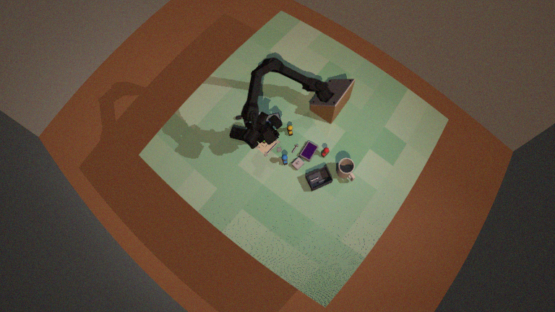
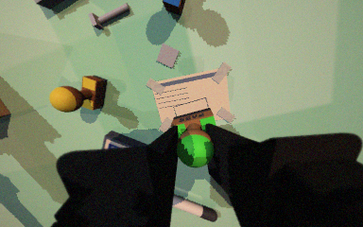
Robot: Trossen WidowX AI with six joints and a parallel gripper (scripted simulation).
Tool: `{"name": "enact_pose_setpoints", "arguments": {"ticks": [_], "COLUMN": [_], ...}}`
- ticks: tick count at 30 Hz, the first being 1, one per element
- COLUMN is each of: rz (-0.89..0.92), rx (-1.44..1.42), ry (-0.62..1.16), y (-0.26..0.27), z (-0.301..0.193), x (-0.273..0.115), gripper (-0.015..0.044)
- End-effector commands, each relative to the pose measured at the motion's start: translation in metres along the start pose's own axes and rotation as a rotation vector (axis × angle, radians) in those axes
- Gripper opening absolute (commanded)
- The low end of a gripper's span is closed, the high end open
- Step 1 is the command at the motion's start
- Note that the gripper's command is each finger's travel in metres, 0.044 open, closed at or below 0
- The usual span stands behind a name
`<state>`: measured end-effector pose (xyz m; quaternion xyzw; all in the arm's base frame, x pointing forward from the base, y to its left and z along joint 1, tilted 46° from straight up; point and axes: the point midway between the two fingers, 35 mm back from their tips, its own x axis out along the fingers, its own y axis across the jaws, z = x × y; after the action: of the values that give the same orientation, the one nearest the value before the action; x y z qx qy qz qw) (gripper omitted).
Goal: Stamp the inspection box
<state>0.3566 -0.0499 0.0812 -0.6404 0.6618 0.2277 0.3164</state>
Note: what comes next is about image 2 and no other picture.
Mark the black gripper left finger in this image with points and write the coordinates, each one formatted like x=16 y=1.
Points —
x=152 y=168

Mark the purple ink pad in grey tray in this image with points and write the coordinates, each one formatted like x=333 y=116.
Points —
x=48 y=3

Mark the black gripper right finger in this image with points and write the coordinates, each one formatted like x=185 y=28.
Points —
x=250 y=170

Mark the peach paper card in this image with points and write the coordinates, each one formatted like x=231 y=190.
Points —
x=191 y=93

